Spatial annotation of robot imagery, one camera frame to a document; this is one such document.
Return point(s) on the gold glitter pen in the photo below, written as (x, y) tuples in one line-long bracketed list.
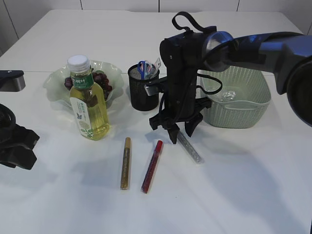
[(125, 171)]

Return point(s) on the purple grape bunch with leaves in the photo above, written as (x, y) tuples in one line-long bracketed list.
[(99, 77)]

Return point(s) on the blue scissors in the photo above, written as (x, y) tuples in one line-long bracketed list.
[(142, 68)]

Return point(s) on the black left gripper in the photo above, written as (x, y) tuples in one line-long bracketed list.
[(18, 153)]

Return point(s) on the red glitter pen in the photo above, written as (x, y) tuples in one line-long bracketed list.
[(151, 168)]

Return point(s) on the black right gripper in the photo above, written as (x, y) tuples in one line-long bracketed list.
[(182, 56)]

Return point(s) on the clear plastic sheet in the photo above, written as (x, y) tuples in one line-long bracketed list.
[(228, 93)]

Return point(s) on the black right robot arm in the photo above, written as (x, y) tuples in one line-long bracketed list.
[(287, 55)]

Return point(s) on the yellow tea bottle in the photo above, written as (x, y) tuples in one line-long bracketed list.
[(87, 99)]

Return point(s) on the pink scissors with purple sheath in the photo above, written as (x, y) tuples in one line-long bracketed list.
[(151, 71)]

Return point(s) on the black mesh pen holder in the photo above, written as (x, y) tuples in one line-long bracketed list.
[(138, 96)]

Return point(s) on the green wavy glass plate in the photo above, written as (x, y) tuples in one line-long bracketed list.
[(56, 90)]

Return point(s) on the clear plastic ruler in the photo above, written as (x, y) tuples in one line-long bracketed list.
[(156, 66)]

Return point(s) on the green woven plastic basket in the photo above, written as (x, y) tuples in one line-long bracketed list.
[(251, 103)]

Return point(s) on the silver glitter pen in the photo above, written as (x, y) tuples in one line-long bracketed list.
[(189, 148)]

